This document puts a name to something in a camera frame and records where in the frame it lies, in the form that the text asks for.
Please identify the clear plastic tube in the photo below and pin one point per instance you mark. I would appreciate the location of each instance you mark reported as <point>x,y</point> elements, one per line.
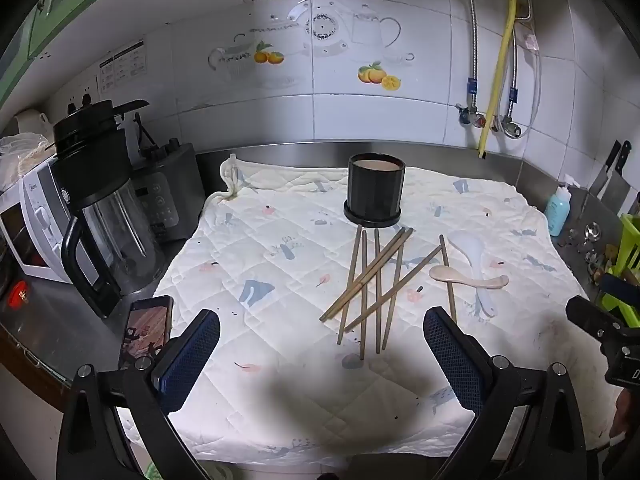
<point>538,85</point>

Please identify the metal water valve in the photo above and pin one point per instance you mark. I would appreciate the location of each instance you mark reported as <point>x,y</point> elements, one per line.
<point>507,127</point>
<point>472,116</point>

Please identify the blue pump bottle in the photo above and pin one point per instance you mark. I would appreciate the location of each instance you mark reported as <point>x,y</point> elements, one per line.
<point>557,212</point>

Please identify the smartphone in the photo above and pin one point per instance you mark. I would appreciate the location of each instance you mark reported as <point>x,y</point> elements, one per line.
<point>145,325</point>

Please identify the green plastic rack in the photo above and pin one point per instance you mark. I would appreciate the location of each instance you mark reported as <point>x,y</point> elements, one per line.
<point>627,250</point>

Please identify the white quilted printed cloth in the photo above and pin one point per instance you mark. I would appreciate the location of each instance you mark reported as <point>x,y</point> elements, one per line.
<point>280,280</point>

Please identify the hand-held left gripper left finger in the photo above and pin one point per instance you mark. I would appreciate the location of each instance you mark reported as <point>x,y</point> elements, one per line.
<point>192,355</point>

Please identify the green wall cabinet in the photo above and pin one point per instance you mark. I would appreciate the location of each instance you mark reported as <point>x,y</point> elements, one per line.
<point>55,10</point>

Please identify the group of wooden chopsticks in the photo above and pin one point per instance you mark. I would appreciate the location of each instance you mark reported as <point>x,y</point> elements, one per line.
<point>378,285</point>

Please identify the black utensil holder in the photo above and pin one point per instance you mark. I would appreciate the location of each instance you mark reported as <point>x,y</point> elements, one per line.
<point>372,185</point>

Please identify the black glass blender jug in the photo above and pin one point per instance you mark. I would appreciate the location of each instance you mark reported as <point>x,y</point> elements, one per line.
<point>107,230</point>

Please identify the white wall instruction sticker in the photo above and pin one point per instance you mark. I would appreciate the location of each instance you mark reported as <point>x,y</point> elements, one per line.
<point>122,67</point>

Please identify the beige spoon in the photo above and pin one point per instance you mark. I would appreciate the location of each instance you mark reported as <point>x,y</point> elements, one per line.
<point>442,274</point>

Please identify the white rice paddle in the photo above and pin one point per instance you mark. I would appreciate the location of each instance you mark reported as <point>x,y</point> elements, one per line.
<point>467,252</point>

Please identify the grey blender base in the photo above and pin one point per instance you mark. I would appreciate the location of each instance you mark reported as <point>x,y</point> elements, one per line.
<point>167,195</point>

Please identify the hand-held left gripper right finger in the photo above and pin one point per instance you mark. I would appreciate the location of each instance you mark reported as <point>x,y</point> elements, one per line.
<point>452,355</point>

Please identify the person's right hand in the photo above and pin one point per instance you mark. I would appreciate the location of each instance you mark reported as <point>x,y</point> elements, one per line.
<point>622,410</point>

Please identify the wall power socket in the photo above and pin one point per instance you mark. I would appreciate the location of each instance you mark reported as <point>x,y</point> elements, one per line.
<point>82,100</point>

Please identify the clear plastic bag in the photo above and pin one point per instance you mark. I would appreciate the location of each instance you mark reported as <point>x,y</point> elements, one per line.
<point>20,157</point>

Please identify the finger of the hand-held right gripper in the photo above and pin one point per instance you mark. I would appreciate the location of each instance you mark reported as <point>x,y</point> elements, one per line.
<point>590,312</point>
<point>622,287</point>

